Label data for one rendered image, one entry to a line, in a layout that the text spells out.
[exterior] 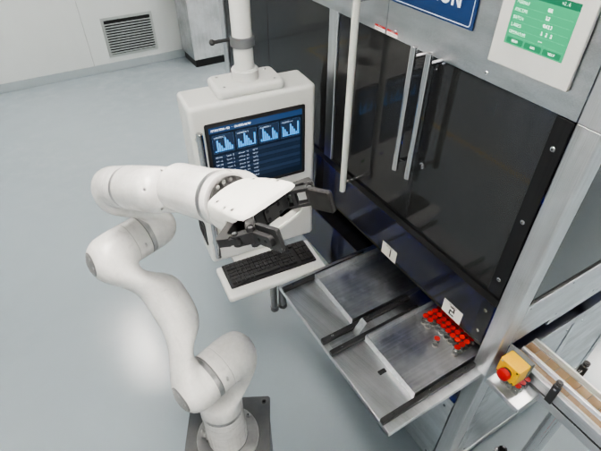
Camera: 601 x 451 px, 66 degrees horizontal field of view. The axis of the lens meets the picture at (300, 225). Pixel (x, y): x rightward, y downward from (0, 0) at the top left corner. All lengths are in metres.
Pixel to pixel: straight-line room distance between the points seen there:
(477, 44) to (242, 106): 0.83
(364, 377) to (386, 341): 0.17
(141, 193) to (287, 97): 1.02
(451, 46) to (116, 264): 1.00
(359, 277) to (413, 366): 0.43
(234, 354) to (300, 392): 1.42
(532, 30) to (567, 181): 0.34
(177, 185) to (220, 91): 0.99
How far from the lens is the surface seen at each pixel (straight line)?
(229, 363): 1.21
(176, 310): 1.16
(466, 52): 1.32
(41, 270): 3.60
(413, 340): 1.76
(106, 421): 2.72
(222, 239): 0.58
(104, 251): 1.12
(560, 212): 1.26
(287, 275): 2.02
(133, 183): 0.88
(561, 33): 1.15
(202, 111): 1.68
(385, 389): 1.63
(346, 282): 1.89
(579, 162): 1.19
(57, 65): 6.33
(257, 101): 1.74
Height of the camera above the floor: 2.28
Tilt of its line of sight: 41 degrees down
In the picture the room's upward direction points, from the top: straight up
